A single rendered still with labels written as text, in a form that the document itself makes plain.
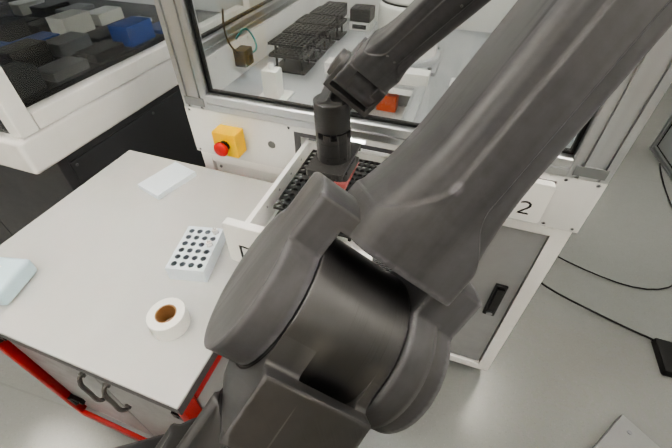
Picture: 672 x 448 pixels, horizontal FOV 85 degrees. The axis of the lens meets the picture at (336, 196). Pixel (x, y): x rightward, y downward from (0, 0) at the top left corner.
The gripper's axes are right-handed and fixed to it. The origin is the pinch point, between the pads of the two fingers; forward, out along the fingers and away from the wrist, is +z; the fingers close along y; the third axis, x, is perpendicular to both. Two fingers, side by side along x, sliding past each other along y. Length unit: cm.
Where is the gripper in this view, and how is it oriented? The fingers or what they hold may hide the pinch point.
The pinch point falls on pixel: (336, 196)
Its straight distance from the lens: 68.8
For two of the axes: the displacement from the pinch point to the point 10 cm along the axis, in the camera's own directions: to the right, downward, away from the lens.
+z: 0.4, 7.6, 6.4
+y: -3.5, 6.1, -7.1
